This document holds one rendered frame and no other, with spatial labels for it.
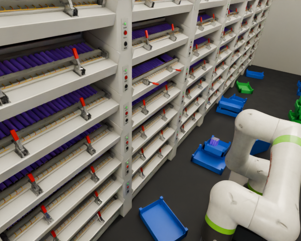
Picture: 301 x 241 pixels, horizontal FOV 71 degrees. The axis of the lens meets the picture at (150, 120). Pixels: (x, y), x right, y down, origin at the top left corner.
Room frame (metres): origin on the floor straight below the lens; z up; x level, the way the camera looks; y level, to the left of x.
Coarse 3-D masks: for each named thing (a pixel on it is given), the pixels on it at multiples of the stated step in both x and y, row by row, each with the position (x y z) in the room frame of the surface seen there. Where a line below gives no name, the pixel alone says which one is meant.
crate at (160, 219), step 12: (156, 204) 0.96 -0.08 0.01; (144, 216) 0.87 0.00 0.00; (156, 216) 0.87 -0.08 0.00; (168, 216) 0.88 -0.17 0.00; (156, 228) 0.79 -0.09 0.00; (168, 228) 0.79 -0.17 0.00; (180, 228) 0.80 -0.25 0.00; (156, 240) 0.69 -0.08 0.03; (168, 240) 0.71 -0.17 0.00; (180, 240) 0.72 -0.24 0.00
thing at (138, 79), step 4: (172, 60) 1.41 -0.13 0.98; (176, 60) 1.44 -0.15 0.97; (164, 64) 1.32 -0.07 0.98; (168, 64) 1.34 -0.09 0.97; (156, 68) 1.23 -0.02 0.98; (160, 68) 1.25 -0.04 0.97; (164, 68) 1.29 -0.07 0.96; (148, 72) 1.16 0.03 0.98; (152, 72) 1.18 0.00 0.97; (156, 72) 1.23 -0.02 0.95; (140, 76) 1.10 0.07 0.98; (144, 76) 1.11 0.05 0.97; (148, 76) 1.15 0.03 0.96; (132, 80) 1.03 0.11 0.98; (136, 80) 1.04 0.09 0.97; (140, 80) 1.08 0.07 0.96; (132, 84) 1.02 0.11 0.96
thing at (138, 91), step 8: (176, 56) 1.48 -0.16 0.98; (176, 64) 1.43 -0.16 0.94; (184, 64) 1.45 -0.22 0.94; (160, 72) 1.25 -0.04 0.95; (168, 72) 1.28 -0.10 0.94; (176, 72) 1.36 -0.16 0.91; (152, 80) 1.14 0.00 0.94; (160, 80) 1.17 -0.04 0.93; (136, 88) 1.01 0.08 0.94; (144, 88) 1.03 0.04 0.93; (152, 88) 1.12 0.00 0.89; (136, 96) 0.98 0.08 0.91
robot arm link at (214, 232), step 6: (204, 222) 0.37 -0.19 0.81; (204, 228) 0.35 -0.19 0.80; (210, 228) 0.34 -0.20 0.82; (204, 234) 0.34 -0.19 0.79; (210, 234) 0.33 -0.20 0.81; (216, 234) 0.33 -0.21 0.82; (222, 234) 0.33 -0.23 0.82; (204, 240) 0.33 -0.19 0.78; (210, 240) 0.32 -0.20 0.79; (216, 240) 0.32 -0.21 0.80; (222, 240) 0.32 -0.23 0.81; (228, 240) 0.32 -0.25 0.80
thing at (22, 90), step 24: (0, 48) 0.65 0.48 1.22; (24, 48) 0.71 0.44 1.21; (48, 48) 0.77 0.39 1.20; (72, 48) 0.72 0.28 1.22; (96, 48) 0.91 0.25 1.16; (0, 72) 0.57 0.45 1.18; (24, 72) 0.60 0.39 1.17; (48, 72) 0.67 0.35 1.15; (72, 72) 0.71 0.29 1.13; (96, 72) 0.75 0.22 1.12; (0, 96) 0.48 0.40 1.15; (24, 96) 0.53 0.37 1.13; (48, 96) 0.58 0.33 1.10; (0, 120) 0.46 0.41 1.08
